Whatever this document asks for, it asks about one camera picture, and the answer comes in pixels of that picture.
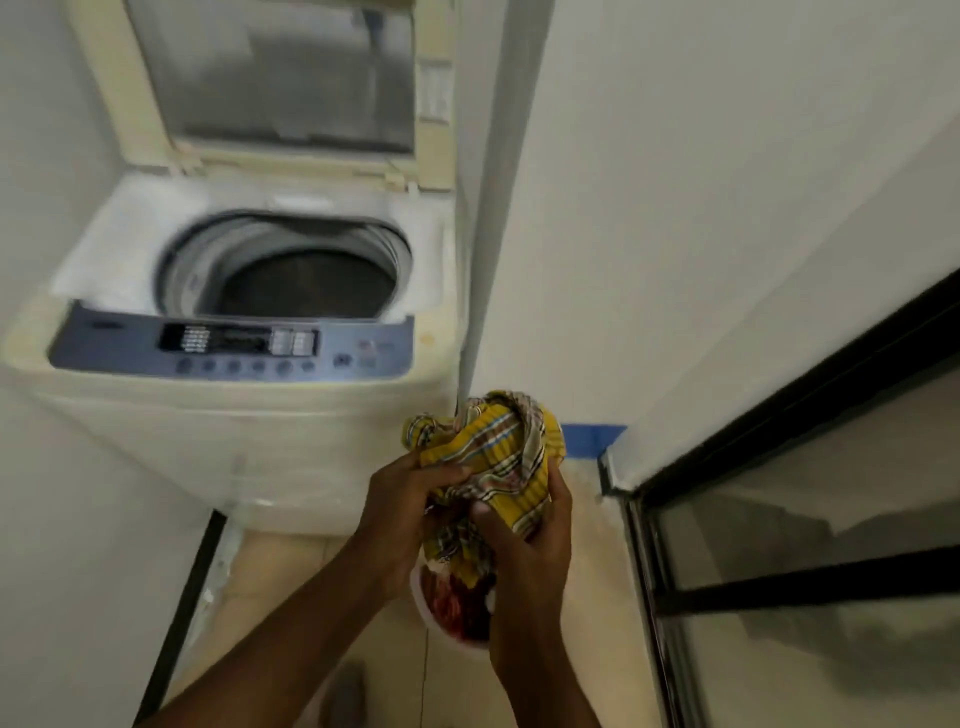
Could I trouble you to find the person's left hand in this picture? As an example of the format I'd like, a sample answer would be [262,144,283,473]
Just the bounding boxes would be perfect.
[352,450,474,601]

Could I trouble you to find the person's right hand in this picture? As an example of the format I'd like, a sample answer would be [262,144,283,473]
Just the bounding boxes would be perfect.
[471,459,574,639]

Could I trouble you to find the yellow plaid cloth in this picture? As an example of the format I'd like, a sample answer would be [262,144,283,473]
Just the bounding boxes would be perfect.
[402,390,565,591]

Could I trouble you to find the person's right forearm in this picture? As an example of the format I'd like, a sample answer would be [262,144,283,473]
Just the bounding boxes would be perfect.
[489,592,601,728]

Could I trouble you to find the person's left forearm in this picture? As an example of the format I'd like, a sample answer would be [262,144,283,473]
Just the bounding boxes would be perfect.
[138,536,402,728]

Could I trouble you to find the dark red clothes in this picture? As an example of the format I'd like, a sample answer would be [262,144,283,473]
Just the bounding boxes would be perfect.
[420,566,498,645]

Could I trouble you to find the white laundry basket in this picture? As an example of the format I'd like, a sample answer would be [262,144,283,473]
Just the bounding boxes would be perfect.
[409,558,492,660]

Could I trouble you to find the cream top-load washing machine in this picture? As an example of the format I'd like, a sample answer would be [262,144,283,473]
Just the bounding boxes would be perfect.
[0,171,462,537]

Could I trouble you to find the black framed glass door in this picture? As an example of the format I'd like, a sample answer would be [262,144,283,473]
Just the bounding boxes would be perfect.
[600,270,960,728]

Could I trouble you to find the washing machine lid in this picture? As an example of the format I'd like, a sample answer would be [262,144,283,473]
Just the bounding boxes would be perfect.
[63,0,459,195]

